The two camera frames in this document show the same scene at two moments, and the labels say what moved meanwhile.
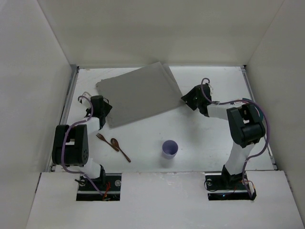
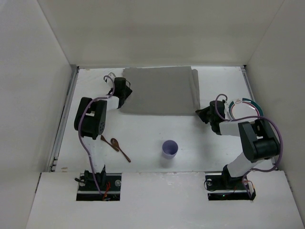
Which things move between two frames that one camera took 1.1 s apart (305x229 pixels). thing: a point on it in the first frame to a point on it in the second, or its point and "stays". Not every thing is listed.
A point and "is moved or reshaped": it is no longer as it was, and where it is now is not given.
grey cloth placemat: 137,94 is moved or reshaped
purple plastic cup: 169,148 stays
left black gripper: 105,109 to 126,93
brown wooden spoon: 115,142 stays
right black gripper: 190,98 to 205,114
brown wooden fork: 103,139 stays
